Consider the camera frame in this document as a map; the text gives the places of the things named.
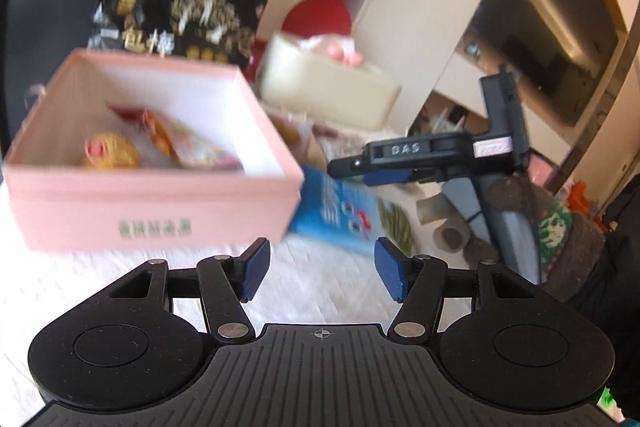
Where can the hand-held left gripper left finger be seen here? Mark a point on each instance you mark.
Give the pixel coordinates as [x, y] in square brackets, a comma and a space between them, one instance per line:
[254, 268]

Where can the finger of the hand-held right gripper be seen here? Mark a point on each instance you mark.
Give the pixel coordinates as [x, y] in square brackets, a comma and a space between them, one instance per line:
[346, 167]
[387, 178]

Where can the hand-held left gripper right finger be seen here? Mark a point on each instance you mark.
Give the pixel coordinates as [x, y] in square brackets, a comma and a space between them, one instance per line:
[391, 271]

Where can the blue snack packet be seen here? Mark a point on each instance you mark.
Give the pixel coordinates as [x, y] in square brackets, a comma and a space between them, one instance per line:
[330, 212]

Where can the clear brown cookie packet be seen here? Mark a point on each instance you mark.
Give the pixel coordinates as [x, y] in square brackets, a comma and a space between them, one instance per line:
[507, 197]
[447, 229]

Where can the pink cardboard box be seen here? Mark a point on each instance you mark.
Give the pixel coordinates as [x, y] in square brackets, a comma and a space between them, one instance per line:
[150, 217]

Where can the green pea snack packet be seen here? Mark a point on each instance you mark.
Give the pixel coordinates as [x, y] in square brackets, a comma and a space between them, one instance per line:
[397, 227]

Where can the white tablecloth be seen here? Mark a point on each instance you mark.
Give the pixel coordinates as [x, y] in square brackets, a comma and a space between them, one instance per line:
[310, 287]

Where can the pale yellow snack packet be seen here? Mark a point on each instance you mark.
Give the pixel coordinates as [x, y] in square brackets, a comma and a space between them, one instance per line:
[295, 137]

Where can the cream tissue box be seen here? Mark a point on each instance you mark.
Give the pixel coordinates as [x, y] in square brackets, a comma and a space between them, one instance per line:
[325, 92]

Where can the small pink object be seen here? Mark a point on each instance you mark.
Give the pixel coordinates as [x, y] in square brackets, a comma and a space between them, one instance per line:
[345, 55]

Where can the pink white snack packet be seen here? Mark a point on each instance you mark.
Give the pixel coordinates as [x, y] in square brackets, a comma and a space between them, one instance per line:
[207, 152]

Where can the white tissue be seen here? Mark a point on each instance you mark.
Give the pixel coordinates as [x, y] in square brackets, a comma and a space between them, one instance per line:
[320, 42]

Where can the green print snack packet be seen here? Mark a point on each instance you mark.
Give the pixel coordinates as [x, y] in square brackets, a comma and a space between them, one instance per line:
[550, 229]

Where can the orange plastic toy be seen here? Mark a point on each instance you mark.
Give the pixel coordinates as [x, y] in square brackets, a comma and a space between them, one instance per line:
[584, 197]

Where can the red round object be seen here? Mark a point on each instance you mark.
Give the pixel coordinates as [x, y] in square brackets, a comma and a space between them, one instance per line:
[316, 14]

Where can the black television screen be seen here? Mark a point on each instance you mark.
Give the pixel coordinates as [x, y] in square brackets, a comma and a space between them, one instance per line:
[545, 22]

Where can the orange snack packet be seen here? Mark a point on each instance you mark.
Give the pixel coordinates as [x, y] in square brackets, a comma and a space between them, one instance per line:
[157, 132]

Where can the large brown cookie packet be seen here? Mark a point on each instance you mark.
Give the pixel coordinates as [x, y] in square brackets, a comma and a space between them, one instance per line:
[577, 267]

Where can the dark cloth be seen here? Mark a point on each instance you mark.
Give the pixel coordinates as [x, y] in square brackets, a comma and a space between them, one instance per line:
[620, 282]

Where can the black gold-print snack bag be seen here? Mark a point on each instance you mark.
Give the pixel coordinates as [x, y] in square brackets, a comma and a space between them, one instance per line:
[150, 7]

